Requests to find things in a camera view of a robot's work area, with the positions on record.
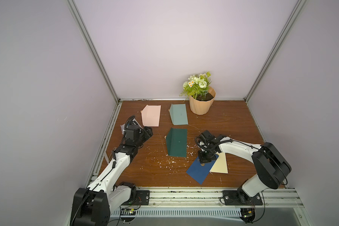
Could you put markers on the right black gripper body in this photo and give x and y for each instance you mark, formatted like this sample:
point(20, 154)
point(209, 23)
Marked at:
point(203, 154)

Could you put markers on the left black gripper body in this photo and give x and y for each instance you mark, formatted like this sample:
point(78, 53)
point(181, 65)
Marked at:
point(140, 138)

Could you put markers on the navy blue envelope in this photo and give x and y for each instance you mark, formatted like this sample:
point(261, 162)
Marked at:
point(199, 172)

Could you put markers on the grey envelope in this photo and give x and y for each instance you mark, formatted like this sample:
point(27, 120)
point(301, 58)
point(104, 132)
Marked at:
point(134, 122)

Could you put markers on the pink envelope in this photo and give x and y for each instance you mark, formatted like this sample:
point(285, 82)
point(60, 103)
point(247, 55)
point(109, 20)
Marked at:
point(151, 115)

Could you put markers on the cream yellow envelope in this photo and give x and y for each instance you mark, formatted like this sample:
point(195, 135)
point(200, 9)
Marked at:
point(220, 165)

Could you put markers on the dark green envelope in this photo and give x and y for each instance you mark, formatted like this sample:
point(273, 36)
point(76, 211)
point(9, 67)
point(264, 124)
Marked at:
point(176, 142)

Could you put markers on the mint green envelope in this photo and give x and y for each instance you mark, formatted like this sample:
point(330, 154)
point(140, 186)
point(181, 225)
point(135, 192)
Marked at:
point(178, 114)

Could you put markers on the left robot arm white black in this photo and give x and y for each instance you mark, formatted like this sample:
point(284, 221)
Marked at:
point(93, 205)

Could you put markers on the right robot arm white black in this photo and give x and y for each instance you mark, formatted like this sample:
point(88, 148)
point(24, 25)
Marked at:
point(271, 167)

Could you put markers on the artificial green flower plant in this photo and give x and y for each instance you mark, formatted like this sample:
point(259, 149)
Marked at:
point(197, 86)

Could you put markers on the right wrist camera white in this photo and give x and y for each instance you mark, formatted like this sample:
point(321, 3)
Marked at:
point(206, 137)

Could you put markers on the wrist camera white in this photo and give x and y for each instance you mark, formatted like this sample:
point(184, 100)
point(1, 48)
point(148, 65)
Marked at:
point(206, 137)
point(129, 121)

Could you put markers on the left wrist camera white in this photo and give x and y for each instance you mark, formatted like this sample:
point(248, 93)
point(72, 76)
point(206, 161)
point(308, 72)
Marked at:
point(129, 121)

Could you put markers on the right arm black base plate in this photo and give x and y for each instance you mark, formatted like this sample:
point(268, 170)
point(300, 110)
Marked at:
point(232, 197)

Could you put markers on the aluminium rail frame front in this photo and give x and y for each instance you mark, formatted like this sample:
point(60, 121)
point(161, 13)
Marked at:
point(212, 197)

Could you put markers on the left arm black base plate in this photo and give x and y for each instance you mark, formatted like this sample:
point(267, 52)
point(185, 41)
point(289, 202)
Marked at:
point(138, 197)

